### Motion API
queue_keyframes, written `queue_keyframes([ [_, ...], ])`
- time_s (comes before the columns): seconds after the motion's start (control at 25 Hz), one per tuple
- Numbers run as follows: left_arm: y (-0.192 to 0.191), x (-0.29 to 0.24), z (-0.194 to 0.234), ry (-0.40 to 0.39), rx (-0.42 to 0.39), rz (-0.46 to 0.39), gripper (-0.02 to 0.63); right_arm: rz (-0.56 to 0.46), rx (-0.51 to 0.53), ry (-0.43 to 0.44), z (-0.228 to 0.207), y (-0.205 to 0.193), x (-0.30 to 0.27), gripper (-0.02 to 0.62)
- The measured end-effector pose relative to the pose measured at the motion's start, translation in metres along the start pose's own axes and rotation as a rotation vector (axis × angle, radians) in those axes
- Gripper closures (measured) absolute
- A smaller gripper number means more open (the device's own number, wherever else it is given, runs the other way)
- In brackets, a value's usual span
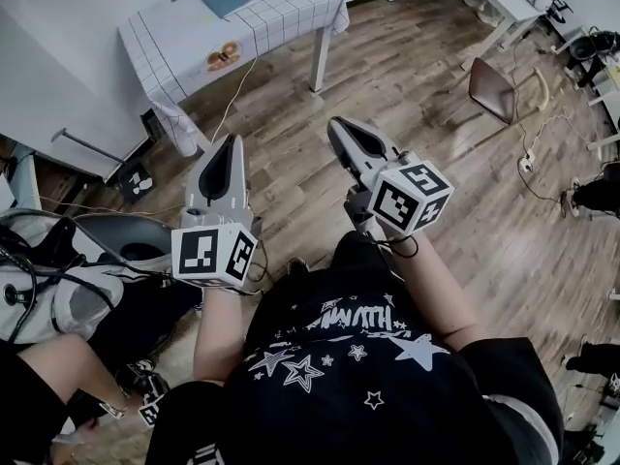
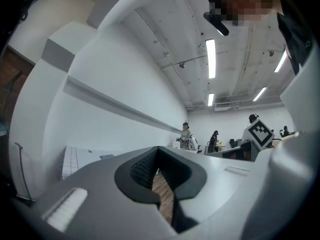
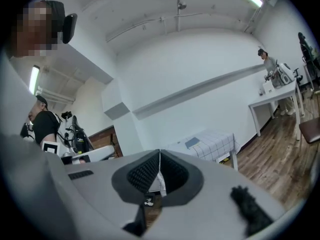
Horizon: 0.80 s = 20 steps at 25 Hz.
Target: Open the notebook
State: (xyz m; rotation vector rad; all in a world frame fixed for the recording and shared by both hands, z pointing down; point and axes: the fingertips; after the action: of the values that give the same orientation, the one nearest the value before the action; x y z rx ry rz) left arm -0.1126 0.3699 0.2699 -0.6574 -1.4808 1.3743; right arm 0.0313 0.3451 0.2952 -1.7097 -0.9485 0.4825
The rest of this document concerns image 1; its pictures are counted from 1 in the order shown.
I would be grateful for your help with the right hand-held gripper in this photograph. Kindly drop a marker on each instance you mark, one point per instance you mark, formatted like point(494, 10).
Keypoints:
point(394, 201)

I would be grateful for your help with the black star print shirt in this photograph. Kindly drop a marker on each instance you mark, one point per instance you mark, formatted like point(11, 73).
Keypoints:
point(363, 381)

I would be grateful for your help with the white table leg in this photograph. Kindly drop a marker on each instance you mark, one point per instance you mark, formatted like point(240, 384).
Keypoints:
point(319, 61)

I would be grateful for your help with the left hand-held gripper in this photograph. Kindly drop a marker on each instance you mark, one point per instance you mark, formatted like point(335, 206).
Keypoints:
point(198, 255)

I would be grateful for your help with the white power strip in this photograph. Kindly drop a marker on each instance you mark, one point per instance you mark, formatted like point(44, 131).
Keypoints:
point(527, 162)

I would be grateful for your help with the grey white rounded device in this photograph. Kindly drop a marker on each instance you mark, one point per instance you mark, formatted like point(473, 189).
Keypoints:
point(72, 298)

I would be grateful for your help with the person's right forearm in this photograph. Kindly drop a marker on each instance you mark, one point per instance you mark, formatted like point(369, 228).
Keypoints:
point(436, 288)

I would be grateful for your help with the person's black shoe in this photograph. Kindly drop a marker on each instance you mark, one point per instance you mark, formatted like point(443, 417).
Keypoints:
point(296, 267)

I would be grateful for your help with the brown chair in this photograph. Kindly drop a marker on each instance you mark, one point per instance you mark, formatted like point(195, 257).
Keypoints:
point(491, 90)

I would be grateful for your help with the white grid tablecloth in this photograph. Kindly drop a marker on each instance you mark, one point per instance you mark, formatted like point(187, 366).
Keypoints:
point(194, 32)

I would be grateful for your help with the black patterned floor board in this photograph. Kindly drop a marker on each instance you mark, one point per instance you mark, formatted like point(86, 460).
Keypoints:
point(135, 182)

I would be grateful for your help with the person's left forearm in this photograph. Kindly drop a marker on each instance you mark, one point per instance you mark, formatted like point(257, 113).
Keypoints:
point(218, 332)

